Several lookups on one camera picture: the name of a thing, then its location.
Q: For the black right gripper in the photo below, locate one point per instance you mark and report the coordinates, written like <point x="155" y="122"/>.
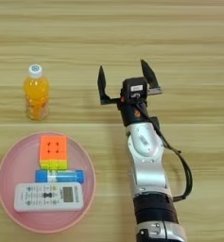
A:
<point x="132" y="113"/>

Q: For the orange juice bottle white cap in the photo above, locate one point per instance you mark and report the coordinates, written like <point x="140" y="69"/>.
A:
<point x="36" y="94"/>

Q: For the orange yellow puzzle cube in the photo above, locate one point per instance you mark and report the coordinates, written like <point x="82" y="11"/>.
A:
<point x="53" y="151"/>

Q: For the blue glue stick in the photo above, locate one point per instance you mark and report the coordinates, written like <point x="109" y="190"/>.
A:
<point x="66" y="176"/>

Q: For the white remote control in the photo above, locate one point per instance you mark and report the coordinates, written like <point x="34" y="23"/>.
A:
<point x="48" y="197"/>

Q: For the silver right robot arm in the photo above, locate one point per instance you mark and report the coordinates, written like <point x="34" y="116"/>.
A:
<point x="146" y="167"/>

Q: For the small black box white label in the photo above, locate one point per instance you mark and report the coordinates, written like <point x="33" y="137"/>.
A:
<point x="134" y="88"/>

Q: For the pink round plate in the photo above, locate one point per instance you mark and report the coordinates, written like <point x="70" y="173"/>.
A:
<point x="19" y="164"/>

